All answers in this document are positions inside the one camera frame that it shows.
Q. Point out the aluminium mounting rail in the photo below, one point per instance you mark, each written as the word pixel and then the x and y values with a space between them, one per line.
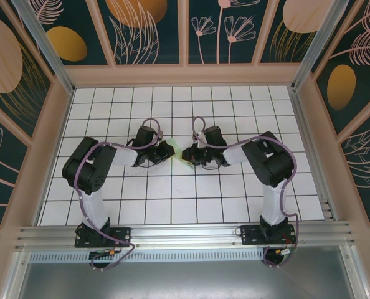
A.
pixel 185 233

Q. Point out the grey metal sheet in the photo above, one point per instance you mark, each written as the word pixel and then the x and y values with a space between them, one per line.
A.
pixel 185 280

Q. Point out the aluminium frame post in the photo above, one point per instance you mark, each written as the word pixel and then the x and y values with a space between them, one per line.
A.
pixel 315 46
pixel 48 50

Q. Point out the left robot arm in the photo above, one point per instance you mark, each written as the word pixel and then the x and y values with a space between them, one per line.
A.
pixel 93 211

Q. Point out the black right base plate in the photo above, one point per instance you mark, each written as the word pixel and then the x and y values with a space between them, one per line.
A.
pixel 250 235

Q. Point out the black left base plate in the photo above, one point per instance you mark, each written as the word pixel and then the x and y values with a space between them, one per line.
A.
pixel 119 235

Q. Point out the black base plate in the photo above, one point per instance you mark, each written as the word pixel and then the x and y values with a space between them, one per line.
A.
pixel 119 235
pixel 250 235

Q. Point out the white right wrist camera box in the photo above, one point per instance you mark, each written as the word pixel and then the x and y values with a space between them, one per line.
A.
pixel 200 140

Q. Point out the aluminium side rail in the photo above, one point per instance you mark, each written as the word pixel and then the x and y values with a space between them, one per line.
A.
pixel 306 149

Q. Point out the light green paper sheet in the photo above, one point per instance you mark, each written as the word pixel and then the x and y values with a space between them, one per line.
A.
pixel 186 165

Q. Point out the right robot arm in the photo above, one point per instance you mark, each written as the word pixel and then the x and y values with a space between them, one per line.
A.
pixel 273 208

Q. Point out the black controller board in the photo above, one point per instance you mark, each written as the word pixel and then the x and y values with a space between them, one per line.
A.
pixel 101 253

